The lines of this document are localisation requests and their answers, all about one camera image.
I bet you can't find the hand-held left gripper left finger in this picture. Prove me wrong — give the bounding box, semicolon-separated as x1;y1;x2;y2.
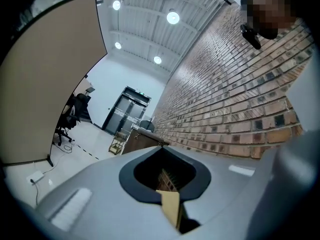
34;146;186;240

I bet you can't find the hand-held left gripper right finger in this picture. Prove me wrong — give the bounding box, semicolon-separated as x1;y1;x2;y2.
161;146;274;240

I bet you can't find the gold metal cart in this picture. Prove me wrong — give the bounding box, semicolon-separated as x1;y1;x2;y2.
108;130;126;156

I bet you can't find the white power strip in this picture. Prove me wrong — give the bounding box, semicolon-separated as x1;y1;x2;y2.
25;170;45;185

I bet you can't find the dark wooden cabinet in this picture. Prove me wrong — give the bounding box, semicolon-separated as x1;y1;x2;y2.
121;125;171;156

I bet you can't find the grey printer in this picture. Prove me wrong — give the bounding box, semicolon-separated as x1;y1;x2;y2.
138;119;156;133

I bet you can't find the black office chair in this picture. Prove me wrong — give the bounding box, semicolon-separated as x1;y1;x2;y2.
55;93;92;147

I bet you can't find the black double door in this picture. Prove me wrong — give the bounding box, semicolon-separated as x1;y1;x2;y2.
101;85;152;136

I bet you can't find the tan partition board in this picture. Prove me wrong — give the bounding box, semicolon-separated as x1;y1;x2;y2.
0;0;109;168

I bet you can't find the person's head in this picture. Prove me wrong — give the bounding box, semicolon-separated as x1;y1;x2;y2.
240;0;298;40

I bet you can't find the black floor cable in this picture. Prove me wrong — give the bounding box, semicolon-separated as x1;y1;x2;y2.
41;138;75;175

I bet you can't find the black power cable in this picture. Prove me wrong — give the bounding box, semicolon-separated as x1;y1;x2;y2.
30;180;40;207

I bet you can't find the black head-worn camera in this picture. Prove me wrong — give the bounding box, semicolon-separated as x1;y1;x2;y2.
239;23;262;51

